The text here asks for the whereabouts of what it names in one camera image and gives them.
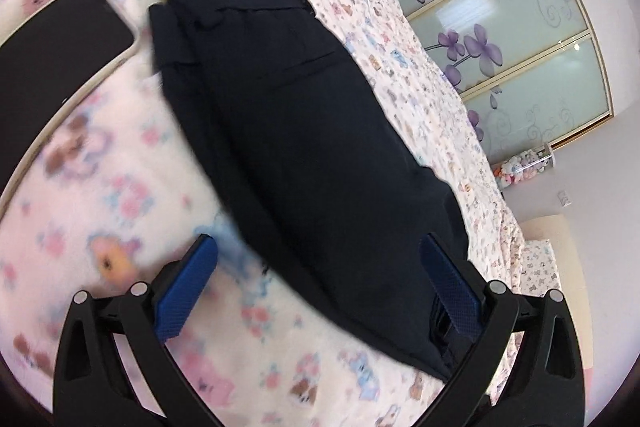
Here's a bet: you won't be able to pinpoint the bear print pillow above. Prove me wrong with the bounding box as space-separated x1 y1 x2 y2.
521 239 562 297

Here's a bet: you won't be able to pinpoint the plush toy tube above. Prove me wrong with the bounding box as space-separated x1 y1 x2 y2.
492 143 555 191

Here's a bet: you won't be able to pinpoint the beige headboard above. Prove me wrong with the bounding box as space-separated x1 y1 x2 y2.
521 215 593 376

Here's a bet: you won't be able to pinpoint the glass sliding wardrobe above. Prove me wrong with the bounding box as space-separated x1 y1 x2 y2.
398 0 613 164

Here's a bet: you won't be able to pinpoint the wall socket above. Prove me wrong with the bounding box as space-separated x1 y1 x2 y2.
556 190 572 208

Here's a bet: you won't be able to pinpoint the fleece bear print blanket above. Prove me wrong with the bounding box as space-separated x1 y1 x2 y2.
1 0 445 426

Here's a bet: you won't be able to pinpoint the black smartphone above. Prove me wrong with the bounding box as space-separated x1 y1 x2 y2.
1 0 139 194

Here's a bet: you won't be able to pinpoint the black pants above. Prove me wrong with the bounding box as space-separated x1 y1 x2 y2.
149 0 469 380

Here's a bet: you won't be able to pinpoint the floral bed sheet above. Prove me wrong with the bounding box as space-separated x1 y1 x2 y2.
188 0 532 408

